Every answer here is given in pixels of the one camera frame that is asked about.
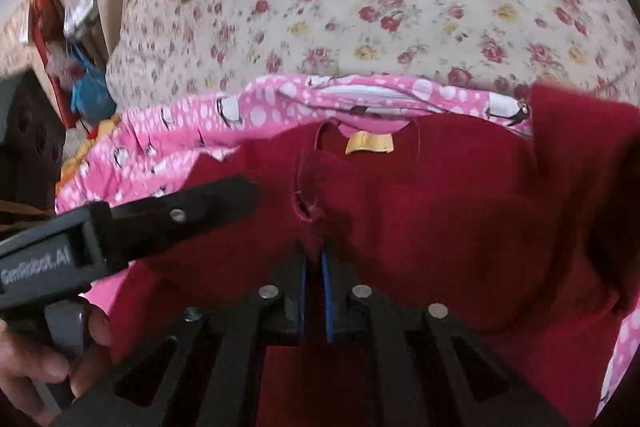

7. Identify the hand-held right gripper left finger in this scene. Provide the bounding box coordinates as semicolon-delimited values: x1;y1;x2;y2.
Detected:
50;252;307;427

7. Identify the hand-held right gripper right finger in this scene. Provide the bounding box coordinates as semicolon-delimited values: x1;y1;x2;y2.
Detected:
320;252;568;427

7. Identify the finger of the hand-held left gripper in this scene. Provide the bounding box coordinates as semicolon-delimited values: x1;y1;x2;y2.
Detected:
107;176;261;268

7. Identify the dark red garment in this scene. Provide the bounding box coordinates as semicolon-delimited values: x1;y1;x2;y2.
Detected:
107;82;640;427

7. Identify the person's left hand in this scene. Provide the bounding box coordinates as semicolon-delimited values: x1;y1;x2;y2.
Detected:
0;306;114;426

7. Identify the pink penguin print blanket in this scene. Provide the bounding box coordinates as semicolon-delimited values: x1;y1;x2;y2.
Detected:
55;74;640;418

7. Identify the yellow orange cloth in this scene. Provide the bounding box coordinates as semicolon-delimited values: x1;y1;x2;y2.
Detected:
59;117;123;180

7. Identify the black furniture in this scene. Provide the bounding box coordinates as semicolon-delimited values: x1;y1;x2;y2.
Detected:
0;72;67;228

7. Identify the blue plastic bag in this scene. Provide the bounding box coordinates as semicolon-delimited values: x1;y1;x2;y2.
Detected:
70;44;118;125

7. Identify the red hanging bag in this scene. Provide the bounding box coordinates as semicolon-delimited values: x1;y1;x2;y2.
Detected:
29;0;76;128

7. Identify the silver plastic bag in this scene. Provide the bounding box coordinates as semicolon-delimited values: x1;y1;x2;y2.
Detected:
62;0;99;36

